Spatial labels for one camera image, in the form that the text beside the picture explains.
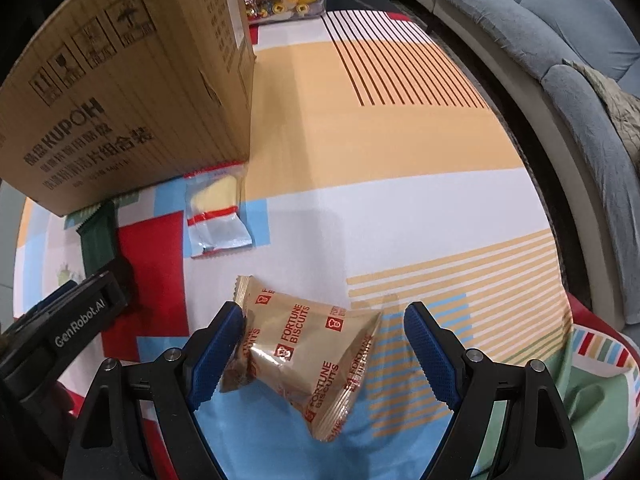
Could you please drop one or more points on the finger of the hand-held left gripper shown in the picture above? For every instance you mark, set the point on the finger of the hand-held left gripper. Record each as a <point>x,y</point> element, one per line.
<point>60,294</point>

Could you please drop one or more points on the beige biscuit packet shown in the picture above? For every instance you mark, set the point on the beige biscuit packet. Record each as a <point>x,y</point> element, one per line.
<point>300,350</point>

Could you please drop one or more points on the grey sectional sofa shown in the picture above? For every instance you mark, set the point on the grey sectional sofa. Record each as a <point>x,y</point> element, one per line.
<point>500,0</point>

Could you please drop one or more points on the brown cardboard box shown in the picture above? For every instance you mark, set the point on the brown cardboard box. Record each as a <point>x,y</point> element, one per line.
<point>125,85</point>

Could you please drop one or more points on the clear packet with red stripe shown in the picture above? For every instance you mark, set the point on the clear packet with red stripe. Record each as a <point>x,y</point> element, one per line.
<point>215,195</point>

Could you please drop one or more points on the colourful patchwork tablecloth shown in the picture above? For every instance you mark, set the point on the colourful patchwork tablecloth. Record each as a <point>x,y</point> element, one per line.
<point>400,160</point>

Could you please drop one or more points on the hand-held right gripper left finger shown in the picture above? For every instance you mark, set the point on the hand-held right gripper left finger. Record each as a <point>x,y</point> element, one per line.
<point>215,355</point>

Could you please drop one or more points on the dark green snack packet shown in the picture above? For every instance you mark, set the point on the dark green snack packet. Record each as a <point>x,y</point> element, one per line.
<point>97,245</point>

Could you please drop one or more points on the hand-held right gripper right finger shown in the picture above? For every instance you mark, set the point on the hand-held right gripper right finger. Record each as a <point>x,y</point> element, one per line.
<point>430,355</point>

